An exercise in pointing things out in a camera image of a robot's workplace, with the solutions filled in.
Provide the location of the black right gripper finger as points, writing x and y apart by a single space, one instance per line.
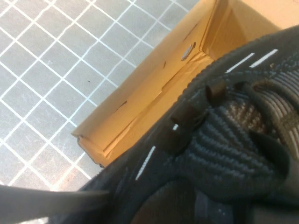
35 203

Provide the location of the brown cardboard shoe box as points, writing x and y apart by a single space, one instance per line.
151 88

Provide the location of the black sneaker with white dashes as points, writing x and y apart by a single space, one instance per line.
222 151

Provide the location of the grey white-checked tablecloth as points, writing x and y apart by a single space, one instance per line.
46 70

